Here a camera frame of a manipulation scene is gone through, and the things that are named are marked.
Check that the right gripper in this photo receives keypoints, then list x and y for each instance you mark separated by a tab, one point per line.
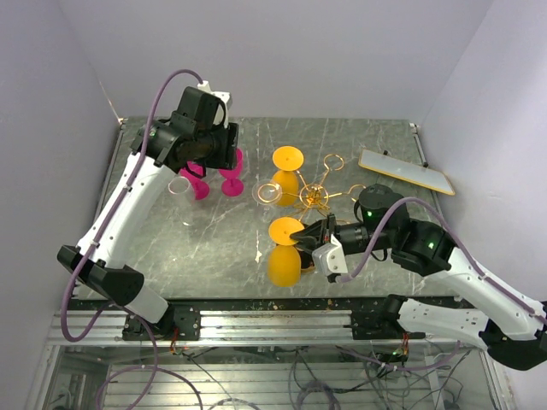
312	237

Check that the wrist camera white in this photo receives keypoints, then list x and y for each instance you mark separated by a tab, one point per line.
329	260
224	99

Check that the orange wine glass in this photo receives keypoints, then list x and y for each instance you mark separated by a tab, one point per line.
288	160
284	261

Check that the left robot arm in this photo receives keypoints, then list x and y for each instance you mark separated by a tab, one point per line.
197	131

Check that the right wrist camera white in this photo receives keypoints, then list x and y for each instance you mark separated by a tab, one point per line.
329	260

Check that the magenta wine glass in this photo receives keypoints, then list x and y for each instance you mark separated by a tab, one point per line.
195	174
232	185

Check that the gold wire glass rack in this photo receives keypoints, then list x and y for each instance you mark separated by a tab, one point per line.
313	196

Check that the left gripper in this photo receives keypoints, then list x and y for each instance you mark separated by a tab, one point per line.
226	158

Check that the clear wine glass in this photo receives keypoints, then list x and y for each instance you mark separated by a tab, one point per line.
267	192
181	194

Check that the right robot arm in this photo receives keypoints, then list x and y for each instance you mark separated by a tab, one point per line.
508	325

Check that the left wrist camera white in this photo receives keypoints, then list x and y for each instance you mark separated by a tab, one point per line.
224	99

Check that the aluminium frame rail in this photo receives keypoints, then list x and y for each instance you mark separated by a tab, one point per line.
225	328

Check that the yellow rimmed white board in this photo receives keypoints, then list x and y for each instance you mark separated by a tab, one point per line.
406	171

